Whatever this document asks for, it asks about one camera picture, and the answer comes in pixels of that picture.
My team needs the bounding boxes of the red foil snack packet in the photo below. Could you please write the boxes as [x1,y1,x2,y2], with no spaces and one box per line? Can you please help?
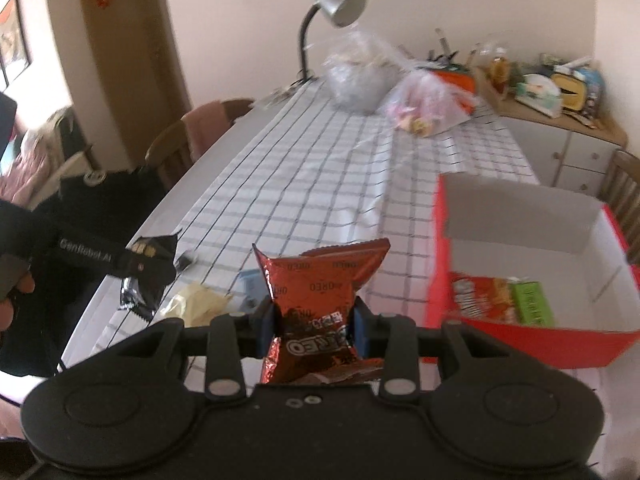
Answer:
[251,238,392,386]

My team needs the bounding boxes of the red cardboard box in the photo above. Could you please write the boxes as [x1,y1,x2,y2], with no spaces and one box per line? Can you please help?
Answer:
[425,174,640,368]

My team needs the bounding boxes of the orange box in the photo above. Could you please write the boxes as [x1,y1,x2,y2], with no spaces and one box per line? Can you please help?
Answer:
[432,70,481,111]

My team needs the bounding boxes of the framed wall picture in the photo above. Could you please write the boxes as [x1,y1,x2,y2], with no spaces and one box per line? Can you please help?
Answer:
[0,0,32,91]

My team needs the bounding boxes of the blue packet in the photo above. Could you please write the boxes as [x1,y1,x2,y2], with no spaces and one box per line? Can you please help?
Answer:
[237,269,266,311]

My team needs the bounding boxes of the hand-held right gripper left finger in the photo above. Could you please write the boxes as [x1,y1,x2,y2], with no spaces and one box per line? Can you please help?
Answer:
[127,300,277,403]

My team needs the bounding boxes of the person's left hand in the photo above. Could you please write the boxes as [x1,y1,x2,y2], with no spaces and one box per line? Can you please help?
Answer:
[0,272,37,333]

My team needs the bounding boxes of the pink candy plastic bag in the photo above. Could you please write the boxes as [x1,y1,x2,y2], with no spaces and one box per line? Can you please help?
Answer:
[382,67,476,137]

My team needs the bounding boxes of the clear plastic bag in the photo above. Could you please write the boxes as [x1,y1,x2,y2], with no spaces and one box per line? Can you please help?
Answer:
[320,27,416,115]

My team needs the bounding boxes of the white green round item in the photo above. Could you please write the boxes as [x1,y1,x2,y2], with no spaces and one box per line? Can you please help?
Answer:
[517,75,561,117]

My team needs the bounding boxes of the yellow black pouch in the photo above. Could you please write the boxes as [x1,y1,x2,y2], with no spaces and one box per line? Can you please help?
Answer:
[550,72,587,112]

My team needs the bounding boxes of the cream wrapper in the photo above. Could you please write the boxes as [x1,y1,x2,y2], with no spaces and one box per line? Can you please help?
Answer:
[160,282,233,328]

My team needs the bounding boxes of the black snack packet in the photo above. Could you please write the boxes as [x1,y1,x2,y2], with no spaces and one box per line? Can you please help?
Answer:
[120,232,182,319]

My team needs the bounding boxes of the orange liquid bottle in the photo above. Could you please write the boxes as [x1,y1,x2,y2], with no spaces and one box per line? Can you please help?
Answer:
[490,49,509,87]

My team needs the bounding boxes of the black bag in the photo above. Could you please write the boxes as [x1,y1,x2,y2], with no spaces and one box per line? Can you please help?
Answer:
[57,167,168,261]

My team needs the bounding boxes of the pink cloth pile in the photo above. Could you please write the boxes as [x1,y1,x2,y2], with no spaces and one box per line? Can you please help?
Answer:
[0,110,76,203]

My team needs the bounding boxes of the silver desk lamp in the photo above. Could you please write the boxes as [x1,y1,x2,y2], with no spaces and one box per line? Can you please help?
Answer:
[297,0,368,83]

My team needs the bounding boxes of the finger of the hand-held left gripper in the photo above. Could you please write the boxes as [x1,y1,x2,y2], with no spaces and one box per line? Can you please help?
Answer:
[127,252,175,282]

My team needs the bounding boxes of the white cabinet with wooden top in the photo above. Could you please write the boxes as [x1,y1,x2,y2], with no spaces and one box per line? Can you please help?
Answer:
[475,67,628,196]

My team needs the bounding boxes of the orange red snack packet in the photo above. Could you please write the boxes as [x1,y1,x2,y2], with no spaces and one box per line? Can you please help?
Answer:
[450,271,518,323]

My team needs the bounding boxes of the wooden chair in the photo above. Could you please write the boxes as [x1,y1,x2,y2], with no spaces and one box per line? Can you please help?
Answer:
[145,99,256,191]
[597,150,640,241]

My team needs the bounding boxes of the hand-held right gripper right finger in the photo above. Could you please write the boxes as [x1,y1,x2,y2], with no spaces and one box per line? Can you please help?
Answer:
[350,299,496,405]

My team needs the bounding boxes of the bunch of keys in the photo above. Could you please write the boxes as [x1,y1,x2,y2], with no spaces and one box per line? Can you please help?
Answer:
[260,85,301,106]

